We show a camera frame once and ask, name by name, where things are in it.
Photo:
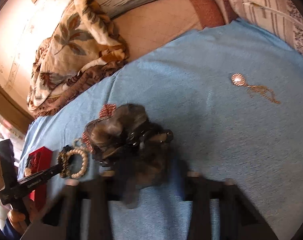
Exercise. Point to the red shallow tray box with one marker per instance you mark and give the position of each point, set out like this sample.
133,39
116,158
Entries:
37,161

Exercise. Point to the light blue bed sheet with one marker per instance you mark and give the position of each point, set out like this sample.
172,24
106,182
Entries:
233,98

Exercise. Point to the leaf-patterned quilt blanket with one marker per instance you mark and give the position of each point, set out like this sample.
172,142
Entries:
84,48

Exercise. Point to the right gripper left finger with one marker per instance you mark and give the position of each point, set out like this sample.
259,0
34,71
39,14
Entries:
79,211

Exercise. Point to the person's left hand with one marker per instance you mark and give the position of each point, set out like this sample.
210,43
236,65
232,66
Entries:
17,219

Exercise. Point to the striped floral cushion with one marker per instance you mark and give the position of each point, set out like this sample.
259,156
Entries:
280,17

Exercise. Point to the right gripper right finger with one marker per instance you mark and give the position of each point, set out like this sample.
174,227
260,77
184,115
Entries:
220,206

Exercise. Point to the red checkered scrunchie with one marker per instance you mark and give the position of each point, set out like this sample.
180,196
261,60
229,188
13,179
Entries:
106,112

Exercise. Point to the grey satin scrunchie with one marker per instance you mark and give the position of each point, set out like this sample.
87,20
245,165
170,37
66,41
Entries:
132,176

